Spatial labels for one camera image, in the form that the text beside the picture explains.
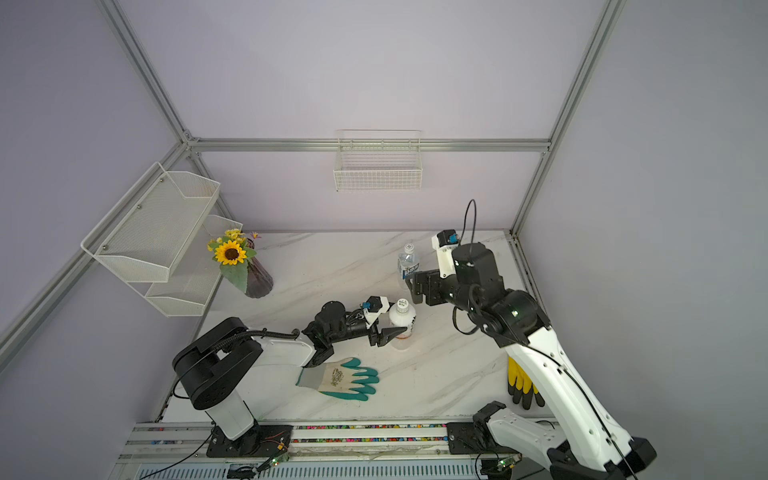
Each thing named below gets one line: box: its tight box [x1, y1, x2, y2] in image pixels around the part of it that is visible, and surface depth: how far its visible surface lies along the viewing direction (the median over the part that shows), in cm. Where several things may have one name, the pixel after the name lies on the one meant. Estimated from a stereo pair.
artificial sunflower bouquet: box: [207, 229, 257, 294], surface depth 82 cm
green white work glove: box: [295, 357, 379, 401], surface depth 84 cm
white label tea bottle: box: [389, 298, 417, 351], surface depth 77 cm
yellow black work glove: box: [507, 357, 545, 410], surface depth 82 cm
